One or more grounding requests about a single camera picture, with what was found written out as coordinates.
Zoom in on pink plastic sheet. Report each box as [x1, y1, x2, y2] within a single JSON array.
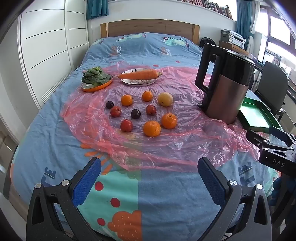
[[60, 66, 260, 172]]

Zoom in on teal curtain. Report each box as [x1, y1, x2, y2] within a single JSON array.
[[236, 0, 256, 51], [86, 0, 109, 21]]

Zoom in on silver patterned plate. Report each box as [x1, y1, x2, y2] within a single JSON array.
[[120, 67, 159, 87]]

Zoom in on grey office chair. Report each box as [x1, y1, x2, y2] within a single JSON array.
[[254, 61, 289, 121]]

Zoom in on wooden cabinet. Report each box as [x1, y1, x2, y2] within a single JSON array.
[[218, 40, 250, 56]]

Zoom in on yellow pear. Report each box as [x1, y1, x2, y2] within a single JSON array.
[[158, 92, 174, 107]]

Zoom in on row of books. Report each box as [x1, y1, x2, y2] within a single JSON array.
[[180, 0, 233, 19]]

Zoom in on green tray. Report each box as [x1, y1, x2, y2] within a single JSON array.
[[238, 97, 283, 133]]

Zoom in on large orange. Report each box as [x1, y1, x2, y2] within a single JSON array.
[[161, 113, 178, 129], [143, 121, 161, 138]]

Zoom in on orange plate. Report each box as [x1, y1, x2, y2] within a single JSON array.
[[81, 74, 114, 93]]

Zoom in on carrot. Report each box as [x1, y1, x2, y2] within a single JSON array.
[[118, 70, 163, 80]]

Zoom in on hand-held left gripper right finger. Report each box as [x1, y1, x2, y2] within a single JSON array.
[[197, 157, 272, 241]]

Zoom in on black and copper electric kettle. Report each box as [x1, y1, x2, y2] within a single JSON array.
[[195, 43, 256, 125]]

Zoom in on white wardrobe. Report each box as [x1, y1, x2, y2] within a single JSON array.
[[17, 0, 89, 109]]

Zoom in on person's right forearm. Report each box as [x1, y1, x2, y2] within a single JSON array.
[[268, 177, 284, 207]]

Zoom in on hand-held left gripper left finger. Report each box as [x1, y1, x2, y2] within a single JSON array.
[[26, 157, 102, 241]]

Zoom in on window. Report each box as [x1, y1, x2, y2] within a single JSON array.
[[259, 5, 296, 61]]

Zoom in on green leafy vegetable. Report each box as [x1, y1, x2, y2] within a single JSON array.
[[81, 67, 110, 84]]

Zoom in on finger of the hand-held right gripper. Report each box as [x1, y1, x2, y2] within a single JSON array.
[[246, 130, 296, 154], [269, 126, 296, 149]]

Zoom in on black backpack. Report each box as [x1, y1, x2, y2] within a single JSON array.
[[199, 37, 219, 48]]

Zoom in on wooden headboard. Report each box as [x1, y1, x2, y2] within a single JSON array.
[[100, 19, 200, 44]]

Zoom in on white printer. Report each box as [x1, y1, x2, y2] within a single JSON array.
[[220, 29, 246, 49]]

